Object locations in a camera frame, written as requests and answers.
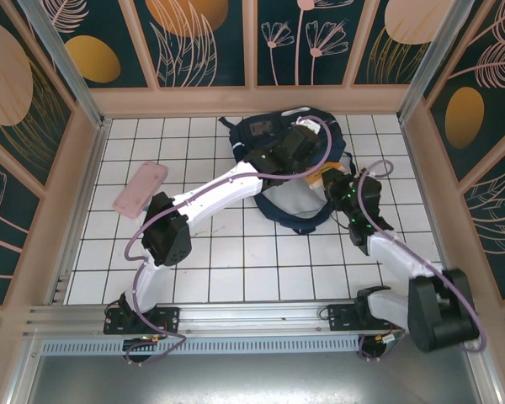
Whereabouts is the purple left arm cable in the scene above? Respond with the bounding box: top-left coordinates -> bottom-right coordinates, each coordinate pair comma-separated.
124,115 -> 333,366

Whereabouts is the navy blue backpack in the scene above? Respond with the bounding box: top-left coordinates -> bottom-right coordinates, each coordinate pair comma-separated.
217,107 -> 354,236

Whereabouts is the grey metal sheet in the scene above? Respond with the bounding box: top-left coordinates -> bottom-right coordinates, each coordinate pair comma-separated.
24,355 -> 489,404

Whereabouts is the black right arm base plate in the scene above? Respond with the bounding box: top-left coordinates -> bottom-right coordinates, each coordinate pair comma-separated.
327,303 -> 405,333

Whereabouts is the pink pencil case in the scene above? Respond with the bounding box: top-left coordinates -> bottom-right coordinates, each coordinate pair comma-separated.
112,161 -> 170,221

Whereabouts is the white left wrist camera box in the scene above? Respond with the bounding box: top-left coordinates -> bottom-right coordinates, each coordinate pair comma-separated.
296,118 -> 322,136

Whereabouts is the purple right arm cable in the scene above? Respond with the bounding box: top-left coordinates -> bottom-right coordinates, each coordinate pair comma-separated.
359,159 -> 488,364

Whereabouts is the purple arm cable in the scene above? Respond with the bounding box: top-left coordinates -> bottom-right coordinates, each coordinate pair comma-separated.
124,115 -> 333,366
359,159 -> 488,364

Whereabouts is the grey slotted cable duct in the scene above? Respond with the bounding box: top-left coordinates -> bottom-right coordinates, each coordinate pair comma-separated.
40,338 -> 363,357

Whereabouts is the aluminium mounting rail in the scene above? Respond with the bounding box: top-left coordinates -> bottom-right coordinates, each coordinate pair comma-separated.
23,297 -> 485,338

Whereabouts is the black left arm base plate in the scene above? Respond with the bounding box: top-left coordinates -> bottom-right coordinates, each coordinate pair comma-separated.
104,306 -> 182,336

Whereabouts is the aluminium corner post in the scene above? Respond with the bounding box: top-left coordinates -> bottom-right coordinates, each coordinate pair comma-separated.
16,0 -> 113,130
397,0 -> 476,123

